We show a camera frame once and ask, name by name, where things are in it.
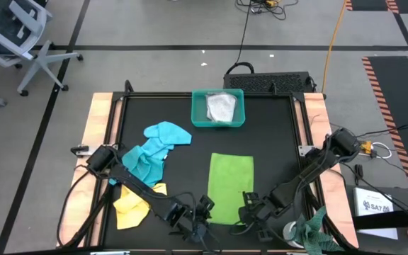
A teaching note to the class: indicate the silver metal bracket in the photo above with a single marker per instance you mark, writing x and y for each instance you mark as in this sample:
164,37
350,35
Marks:
80,150

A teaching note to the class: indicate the black power adapter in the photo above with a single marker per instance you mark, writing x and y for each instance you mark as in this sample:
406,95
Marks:
358,170

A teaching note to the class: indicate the yellow microfiber towel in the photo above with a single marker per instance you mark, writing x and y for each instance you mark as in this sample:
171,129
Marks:
129,212

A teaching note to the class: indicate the green crumpled rag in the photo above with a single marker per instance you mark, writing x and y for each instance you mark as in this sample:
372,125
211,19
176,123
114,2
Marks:
314,235

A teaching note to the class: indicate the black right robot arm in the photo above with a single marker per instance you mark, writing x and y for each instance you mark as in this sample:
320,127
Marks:
306,177

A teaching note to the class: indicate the grey waffle-weave towel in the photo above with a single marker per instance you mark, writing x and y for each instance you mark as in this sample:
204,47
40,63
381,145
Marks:
221,106

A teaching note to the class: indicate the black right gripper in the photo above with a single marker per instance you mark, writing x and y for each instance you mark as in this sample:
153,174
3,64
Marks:
260,212

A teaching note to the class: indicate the white printed paper box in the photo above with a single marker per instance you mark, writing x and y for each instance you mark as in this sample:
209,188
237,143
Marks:
374,209

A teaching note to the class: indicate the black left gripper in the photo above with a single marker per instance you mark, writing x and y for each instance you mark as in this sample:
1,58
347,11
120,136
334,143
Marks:
190,217

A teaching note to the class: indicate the teal plastic bin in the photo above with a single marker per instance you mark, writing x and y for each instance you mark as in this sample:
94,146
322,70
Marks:
198,113

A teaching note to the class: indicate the black mat orange-striped edge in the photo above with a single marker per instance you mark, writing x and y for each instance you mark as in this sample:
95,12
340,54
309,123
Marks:
399,117
384,4

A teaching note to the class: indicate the wooden side board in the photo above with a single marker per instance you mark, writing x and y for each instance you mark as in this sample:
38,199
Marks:
315,110
96,117

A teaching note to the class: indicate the light blue microfiber towel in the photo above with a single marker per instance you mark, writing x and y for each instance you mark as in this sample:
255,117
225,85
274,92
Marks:
168,134

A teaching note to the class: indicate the teal microfiber towel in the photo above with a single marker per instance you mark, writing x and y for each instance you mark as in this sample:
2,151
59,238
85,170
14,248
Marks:
144,166

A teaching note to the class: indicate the black perforated computer case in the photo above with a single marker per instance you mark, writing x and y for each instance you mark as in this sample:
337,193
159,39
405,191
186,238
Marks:
267,82

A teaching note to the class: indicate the black flat bar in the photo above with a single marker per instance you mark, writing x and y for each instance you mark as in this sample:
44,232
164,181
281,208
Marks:
391,217

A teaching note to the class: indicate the yellow power connector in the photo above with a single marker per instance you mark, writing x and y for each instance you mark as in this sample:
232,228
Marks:
366,146

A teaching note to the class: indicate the grey office chair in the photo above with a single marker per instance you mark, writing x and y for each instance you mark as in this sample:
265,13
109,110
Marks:
23,39

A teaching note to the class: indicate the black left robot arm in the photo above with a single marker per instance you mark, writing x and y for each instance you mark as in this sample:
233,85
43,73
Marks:
136,186

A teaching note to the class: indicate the green microfiber towel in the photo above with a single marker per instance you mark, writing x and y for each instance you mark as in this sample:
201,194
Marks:
230,184

